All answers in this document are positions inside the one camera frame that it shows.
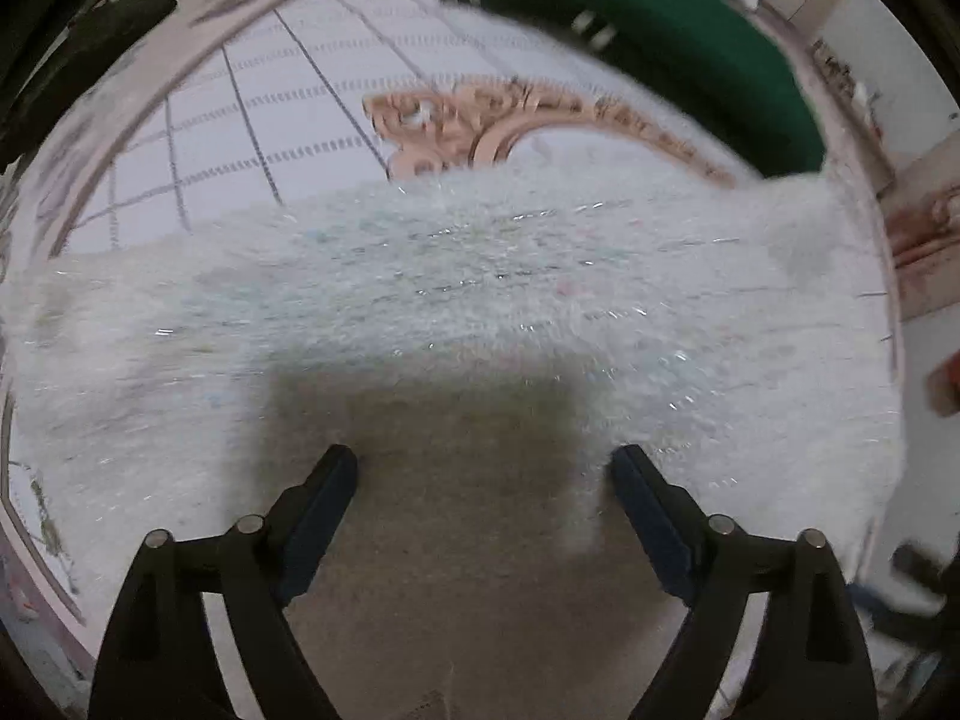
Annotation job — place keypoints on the green jacket with striped cuffs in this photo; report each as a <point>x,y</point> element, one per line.
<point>660,30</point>

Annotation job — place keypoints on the white quilted mat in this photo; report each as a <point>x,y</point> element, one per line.
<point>300,90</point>

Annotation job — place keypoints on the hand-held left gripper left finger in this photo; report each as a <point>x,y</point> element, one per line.
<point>315,532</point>

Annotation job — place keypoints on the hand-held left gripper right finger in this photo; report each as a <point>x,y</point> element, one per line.
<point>652,532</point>

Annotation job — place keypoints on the dark crumpled garment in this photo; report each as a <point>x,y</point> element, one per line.
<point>82,45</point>

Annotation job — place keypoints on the white fluffy jacket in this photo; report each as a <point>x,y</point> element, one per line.
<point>450,277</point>

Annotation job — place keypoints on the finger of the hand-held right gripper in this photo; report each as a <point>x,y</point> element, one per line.
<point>919,570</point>

